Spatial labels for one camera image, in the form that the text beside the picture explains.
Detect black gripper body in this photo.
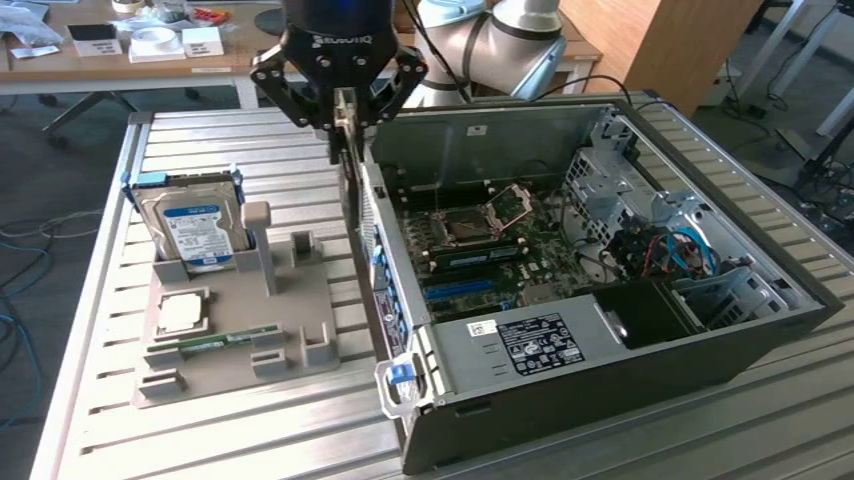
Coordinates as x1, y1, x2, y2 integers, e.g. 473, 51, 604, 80
278, 0, 401, 92

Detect graphics card with metal bracket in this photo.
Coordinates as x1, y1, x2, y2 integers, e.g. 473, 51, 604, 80
329, 85, 366, 211

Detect black lamp base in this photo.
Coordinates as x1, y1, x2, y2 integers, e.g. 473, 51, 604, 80
253, 7, 289, 37

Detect small white box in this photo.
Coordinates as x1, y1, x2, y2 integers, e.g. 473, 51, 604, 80
180, 27, 225, 59

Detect red small parts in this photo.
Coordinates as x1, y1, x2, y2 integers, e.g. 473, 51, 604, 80
189, 6, 232, 26

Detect white boxes on desk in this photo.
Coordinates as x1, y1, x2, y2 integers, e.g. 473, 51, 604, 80
128, 27, 186, 64

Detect metal socket cover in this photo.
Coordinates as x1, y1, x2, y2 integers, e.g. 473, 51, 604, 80
484, 182, 536, 224

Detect hard disk in blue carrier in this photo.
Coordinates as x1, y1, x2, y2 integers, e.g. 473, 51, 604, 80
121, 164, 253, 275

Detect CPU socket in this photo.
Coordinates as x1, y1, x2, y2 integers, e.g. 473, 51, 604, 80
436, 204, 509, 250

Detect black and white card box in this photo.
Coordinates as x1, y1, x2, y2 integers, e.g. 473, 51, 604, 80
65, 23, 124, 58

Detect wooden desk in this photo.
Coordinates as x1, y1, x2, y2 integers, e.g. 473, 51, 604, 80
0, 0, 605, 149

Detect silver drive cage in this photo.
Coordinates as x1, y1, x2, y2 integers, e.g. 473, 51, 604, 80
557, 144, 725, 281

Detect white paper tag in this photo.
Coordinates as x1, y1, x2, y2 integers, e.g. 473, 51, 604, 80
7, 44, 62, 60

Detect green motherboard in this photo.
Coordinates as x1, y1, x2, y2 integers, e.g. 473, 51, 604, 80
397, 182, 605, 324

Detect wooden cabinet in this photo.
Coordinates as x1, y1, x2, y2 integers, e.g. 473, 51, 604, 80
556, 0, 765, 117

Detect blue expansion slot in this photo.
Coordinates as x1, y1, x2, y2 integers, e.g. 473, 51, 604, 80
422, 278, 496, 302

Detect clear plastic bag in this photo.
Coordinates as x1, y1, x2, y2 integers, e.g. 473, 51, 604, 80
0, 3, 66, 47

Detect grey parts rack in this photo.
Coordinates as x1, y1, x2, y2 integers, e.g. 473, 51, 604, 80
130, 200, 342, 410

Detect silver CPU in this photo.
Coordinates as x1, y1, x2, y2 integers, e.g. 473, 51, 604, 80
157, 294, 208, 335

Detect grey power supply unit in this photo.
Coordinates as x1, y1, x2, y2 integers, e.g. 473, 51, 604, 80
430, 293, 633, 396

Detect silver disk bay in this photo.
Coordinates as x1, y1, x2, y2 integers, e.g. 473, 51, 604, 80
669, 264, 805, 332

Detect black open PC case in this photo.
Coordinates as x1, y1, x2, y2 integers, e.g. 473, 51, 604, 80
338, 97, 843, 476

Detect black power cable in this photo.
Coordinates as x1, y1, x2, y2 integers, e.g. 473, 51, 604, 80
537, 72, 668, 115

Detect white floor cable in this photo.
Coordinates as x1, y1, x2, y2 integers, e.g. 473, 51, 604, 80
0, 208, 105, 241

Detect orange wire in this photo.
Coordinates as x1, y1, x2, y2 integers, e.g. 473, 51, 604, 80
637, 233, 676, 277

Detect blue wire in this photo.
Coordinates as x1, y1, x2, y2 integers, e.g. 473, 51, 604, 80
665, 227, 723, 277

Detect white desk frame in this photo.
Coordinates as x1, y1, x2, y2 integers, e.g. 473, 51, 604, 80
732, 0, 854, 139

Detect blue floor cable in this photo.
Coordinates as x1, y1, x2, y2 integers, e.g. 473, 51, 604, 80
0, 244, 51, 432

